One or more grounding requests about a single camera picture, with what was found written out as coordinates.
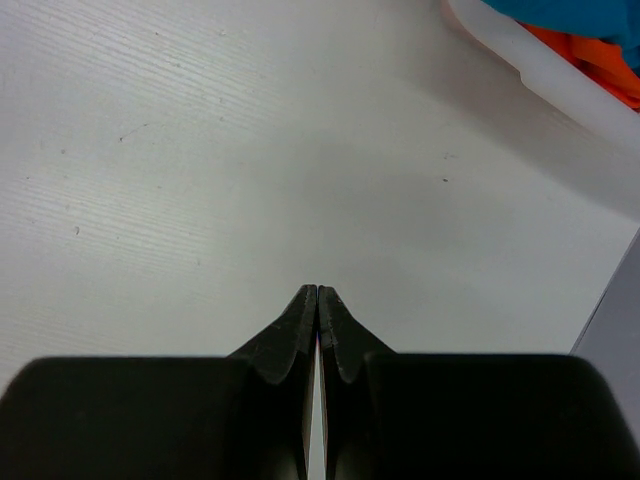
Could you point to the white plastic basket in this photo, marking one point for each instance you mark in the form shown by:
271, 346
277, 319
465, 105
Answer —
548, 75

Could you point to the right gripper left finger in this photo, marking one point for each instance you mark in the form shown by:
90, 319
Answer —
246, 415

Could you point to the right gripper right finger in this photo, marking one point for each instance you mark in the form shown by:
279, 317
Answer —
390, 415

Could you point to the blue t shirt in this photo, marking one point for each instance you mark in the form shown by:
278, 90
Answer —
612, 21

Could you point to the orange t shirt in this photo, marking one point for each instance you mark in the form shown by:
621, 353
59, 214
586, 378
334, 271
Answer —
600, 61

